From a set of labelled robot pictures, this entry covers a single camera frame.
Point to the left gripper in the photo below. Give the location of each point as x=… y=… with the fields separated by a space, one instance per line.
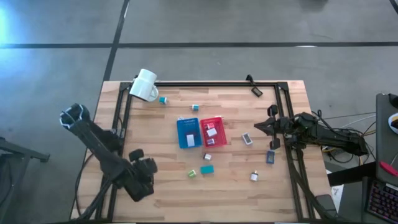
x=143 y=180

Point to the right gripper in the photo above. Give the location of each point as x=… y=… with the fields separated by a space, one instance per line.
x=283 y=127

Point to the white device with screen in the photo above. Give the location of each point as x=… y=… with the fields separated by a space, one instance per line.
x=247 y=139

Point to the blue power bank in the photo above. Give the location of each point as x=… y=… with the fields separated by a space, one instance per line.
x=270 y=157

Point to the small black device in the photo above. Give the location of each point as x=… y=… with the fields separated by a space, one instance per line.
x=257 y=92

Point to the red plastic basket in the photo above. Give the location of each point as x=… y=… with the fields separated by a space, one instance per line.
x=222 y=137

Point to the green white charger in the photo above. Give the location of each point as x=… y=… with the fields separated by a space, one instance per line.
x=192 y=174

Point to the pink white charger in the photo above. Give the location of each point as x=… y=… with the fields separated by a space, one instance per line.
x=210 y=126

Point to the white power adapter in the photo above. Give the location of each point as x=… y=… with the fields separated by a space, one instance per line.
x=190 y=140

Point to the white grey plug adapter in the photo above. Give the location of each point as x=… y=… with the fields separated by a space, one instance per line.
x=207 y=156

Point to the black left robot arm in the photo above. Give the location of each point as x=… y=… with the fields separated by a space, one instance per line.
x=96 y=143

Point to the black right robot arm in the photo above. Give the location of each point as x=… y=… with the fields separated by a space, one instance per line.
x=335 y=138

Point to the black clamp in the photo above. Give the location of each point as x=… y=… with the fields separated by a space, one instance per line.
x=249 y=80

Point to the teal flat box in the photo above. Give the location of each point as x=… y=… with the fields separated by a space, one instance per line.
x=207 y=169

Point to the blue plastic basket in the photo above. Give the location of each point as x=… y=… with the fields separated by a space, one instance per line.
x=182 y=127

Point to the teal white charger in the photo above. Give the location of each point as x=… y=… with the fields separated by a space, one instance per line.
x=195 y=108
x=162 y=100

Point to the white cylindrical spot lamp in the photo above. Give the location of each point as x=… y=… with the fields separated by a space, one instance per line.
x=143 y=85

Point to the white paper sheet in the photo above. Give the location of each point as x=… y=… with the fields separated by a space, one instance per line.
x=337 y=193

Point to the black desk crossbar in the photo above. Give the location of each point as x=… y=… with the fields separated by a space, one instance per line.
x=351 y=174

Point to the black flat pad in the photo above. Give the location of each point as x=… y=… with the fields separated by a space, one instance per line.
x=326 y=203

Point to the dark grey side desk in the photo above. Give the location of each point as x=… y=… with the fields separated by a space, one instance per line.
x=384 y=149

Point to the white blue yellow object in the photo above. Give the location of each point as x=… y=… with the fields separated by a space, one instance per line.
x=394 y=123

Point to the grey metal stand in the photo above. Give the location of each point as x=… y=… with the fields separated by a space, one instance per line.
x=18 y=149

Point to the black computer mouse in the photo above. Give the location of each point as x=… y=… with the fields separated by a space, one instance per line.
x=395 y=100

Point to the backlit keyboard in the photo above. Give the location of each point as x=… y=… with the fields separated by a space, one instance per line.
x=384 y=202

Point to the black aluminium table frame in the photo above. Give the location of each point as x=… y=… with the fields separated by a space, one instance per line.
x=217 y=84

